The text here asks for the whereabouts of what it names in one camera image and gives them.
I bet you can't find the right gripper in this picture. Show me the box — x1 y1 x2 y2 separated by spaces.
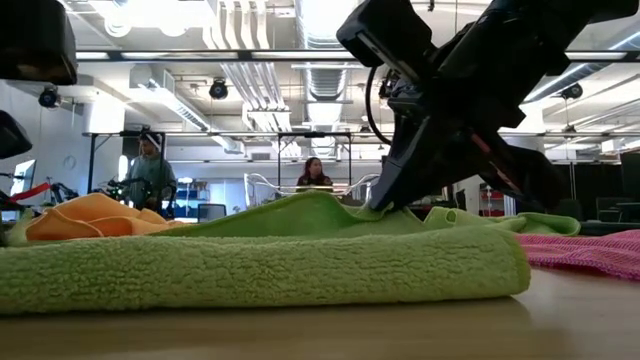
368 14 569 211

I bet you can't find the pink microfiber towel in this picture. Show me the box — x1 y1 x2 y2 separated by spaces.
514 229 640 282

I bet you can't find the green microfiber towel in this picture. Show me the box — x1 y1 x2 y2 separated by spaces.
0 190 532 315

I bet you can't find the orange microfiber towel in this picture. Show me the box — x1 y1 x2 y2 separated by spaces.
24 193 186 242

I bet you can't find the red and white rack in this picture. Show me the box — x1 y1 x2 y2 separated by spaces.
479 182 506 217

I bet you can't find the black room partition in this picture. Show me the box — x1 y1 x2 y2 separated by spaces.
569 152 640 221

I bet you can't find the seated person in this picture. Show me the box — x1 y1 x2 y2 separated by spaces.
295 156 335 194

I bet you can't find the clear plastic bin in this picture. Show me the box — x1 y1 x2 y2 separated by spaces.
243 172 382 209

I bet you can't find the long ceiling light strip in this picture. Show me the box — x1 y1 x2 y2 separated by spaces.
74 49 640 62

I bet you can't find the standing person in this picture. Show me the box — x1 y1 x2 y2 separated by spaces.
122 130 179 211

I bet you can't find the red padded bar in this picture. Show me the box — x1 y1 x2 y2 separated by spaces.
7 182 54 204

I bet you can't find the bright monitor screen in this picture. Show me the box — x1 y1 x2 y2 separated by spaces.
9 158 37 197

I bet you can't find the right camera cable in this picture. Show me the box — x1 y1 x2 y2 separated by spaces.
364 64 394 146

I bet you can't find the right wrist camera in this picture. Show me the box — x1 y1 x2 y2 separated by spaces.
335 0 435 84

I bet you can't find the silver ceiling air duct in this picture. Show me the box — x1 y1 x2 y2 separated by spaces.
294 0 366 156

